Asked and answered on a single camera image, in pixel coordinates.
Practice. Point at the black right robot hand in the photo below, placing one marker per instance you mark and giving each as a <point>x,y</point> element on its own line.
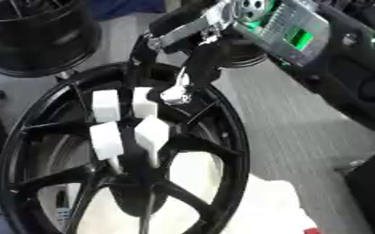
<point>204,64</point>

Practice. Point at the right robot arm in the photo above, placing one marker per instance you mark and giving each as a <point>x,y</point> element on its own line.
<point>335,70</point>

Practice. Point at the black spoked wheel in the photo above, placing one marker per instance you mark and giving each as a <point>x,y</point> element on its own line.
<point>225,143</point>

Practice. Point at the small black round object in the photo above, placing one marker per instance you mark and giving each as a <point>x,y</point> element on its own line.
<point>244,56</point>

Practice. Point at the white sheet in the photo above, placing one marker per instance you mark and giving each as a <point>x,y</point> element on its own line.
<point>271,207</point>

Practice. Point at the large black round drum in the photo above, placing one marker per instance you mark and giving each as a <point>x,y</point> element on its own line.
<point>36,36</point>

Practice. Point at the small red object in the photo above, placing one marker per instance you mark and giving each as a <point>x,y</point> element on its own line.
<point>311,231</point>

